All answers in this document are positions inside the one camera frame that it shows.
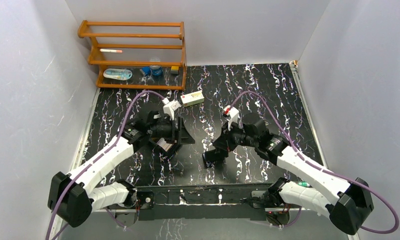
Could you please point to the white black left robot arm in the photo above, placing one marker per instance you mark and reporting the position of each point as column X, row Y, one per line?
column 75, row 195

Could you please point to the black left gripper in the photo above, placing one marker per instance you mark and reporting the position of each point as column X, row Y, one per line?
column 178, row 131

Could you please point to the blue white plastic package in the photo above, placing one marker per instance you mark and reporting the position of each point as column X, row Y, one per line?
column 118, row 74

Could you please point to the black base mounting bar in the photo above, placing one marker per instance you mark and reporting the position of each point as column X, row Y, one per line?
column 219, row 201

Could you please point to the white pink marker pen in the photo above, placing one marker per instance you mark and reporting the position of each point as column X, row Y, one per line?
column 104, row 50

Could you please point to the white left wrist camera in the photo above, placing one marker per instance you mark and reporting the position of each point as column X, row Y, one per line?
column 170, row 107

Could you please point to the small blue block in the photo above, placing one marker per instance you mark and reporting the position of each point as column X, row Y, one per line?
column 145, row 71

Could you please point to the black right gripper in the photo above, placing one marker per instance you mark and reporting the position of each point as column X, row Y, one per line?
column 224, row 141

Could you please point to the white green red carton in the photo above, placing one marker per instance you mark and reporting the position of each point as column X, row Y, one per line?
column 192, row 98

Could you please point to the black card holder box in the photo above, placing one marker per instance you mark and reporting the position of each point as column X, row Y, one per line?
column 179, row 135

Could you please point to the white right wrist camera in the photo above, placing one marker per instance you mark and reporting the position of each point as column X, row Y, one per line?
column 232, row 115

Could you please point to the small yellow black block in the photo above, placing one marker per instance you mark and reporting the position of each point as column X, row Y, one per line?
column 174, row 70

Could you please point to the wooden shelf rack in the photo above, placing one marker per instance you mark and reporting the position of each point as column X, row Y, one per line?
column 139, row 41

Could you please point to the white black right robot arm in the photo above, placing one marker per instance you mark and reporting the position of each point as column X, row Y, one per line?
column 345, row 203

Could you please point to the blue jar clear lid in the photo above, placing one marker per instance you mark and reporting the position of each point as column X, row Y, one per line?
column 156, row 67

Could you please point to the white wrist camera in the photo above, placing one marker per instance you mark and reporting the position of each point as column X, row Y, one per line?
column 232, row 115
column 170, row 107

